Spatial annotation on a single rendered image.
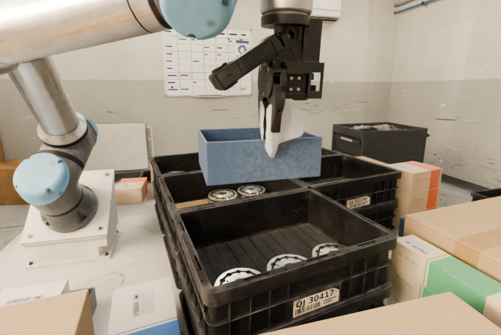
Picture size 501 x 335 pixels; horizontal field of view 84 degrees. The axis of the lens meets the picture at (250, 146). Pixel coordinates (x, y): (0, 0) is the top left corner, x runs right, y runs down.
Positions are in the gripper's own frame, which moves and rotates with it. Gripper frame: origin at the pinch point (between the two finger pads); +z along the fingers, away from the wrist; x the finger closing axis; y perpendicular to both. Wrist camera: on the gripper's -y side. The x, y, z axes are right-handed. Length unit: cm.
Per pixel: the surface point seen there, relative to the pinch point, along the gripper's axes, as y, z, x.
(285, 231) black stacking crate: 13.1, 30.7, 21.3
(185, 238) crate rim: -13.8, 19.4, 7.0
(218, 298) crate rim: -9.4, 19.2, -9.3
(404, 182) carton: 64, 26, 36
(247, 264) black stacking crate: -0.7, 29.8, 9.6
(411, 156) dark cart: 167, 55, 137
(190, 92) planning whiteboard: -1, 22, 348
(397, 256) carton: 32.4, 27.4, 2.0
